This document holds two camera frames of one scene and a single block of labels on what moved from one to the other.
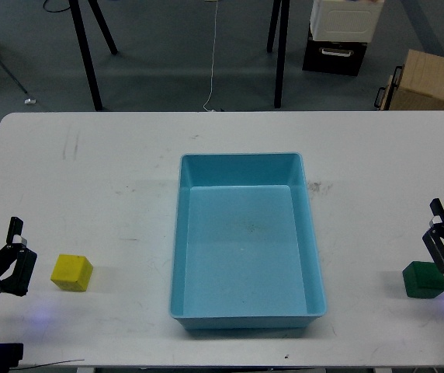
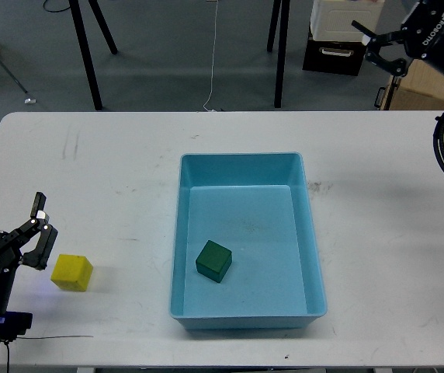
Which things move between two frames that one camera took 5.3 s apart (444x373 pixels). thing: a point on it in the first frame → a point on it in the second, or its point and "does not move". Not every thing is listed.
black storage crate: x=333 y=57 does not move
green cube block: x=424 y=280 → x=213 y=261
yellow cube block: x=71 y=273 does not move
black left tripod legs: x=84 y=42 does not move
